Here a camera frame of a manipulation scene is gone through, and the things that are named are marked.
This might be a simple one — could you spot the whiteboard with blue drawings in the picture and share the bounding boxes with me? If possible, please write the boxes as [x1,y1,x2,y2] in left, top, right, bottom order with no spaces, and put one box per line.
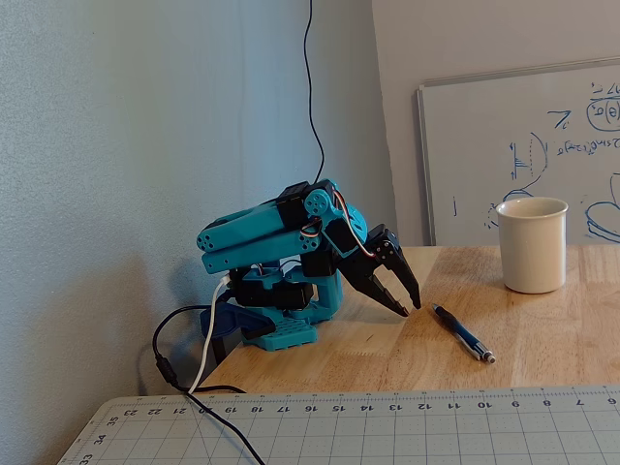
[416,56,620,247]

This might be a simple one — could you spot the thick black power cable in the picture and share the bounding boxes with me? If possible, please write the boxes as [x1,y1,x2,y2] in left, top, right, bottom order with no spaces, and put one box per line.
[152,303,266,465]

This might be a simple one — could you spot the red white servo wire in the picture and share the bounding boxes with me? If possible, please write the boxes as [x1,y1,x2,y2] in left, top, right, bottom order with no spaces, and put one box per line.
[333,191,378,261]

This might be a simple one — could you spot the blue pen with silver cap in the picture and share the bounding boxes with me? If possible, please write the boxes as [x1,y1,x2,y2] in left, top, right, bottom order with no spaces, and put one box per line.
[430,302,497,365]

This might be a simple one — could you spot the thin black hanging cable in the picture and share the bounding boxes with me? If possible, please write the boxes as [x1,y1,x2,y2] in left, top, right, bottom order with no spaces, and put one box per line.
[261,0,326,204]

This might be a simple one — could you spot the dark blue table clamp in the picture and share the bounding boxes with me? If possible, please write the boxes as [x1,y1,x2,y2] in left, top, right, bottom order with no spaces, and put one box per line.
[200,300,275,367]

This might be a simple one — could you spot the grey gridded cutting mat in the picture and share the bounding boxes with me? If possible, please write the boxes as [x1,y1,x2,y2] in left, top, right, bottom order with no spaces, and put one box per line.
[55,385,620,465]

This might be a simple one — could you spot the cream ceramic mug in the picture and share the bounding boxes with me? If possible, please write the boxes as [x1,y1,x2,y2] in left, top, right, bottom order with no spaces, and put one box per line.
[494,197,570,295]

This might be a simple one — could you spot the white usb cable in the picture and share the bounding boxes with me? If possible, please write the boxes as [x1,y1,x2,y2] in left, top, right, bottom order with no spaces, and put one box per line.
[187,274,232,394]

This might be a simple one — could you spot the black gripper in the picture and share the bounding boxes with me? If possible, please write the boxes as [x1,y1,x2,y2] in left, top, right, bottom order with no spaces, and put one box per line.
[338,223,422,319]

